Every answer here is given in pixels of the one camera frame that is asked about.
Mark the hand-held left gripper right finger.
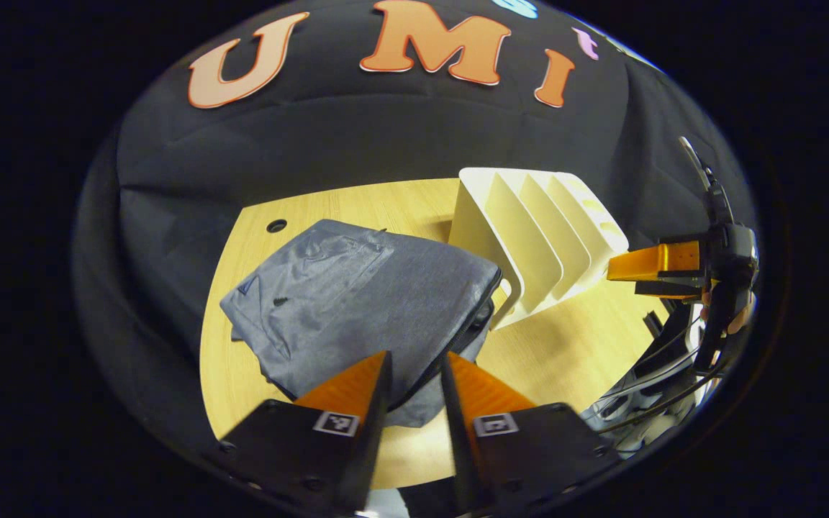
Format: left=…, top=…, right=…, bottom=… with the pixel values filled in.
left=440, top=352, right=621, bottom=516

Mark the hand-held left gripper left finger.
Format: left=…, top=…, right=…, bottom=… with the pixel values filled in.
left=216, top=350, right=394, bottom=514

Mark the grey schoolbag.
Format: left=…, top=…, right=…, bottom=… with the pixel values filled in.
left=219, top=219, right=506, bottom=430

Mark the white bookshelf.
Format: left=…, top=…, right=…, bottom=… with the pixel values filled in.
left=448, top=167, right=630, bottom=332

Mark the black backdrop cloth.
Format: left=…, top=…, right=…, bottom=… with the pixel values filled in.
left=71, top=0, right=758, bottom=470

